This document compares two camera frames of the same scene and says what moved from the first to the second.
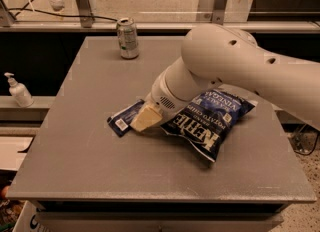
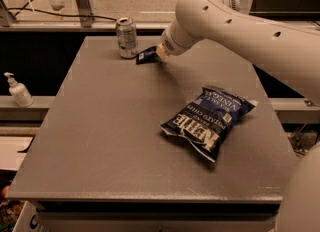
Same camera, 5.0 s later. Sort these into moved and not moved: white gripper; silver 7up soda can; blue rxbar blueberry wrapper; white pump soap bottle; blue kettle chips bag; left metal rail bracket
Moved: white gripper; blue rxbar blueberry wrapper
Not moved: silver 7up soda can; white pump soap bottle; blue kettle chips bag; left metal rail bracket
